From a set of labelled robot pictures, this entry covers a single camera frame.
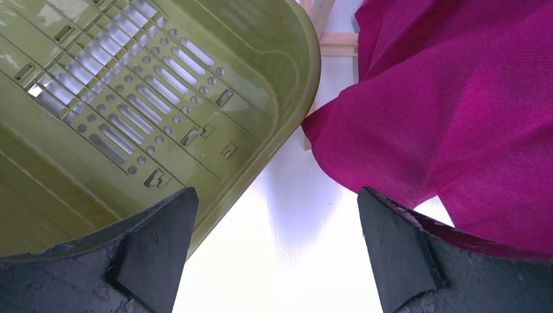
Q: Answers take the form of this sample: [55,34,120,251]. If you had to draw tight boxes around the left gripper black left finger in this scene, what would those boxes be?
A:
[1,188,199,312]

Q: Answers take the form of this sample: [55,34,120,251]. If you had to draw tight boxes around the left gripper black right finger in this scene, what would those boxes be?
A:
[357,187,552,312]

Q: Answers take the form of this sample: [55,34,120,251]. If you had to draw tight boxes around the magenta skirt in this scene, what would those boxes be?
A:
[302,1,552,254]

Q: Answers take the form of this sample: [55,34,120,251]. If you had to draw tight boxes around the olive green plastic basket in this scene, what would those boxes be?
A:
[1,1,320,256]

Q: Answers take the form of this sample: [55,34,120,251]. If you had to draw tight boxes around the wooden clothes rack frame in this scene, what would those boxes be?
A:
[301,0,360,151]

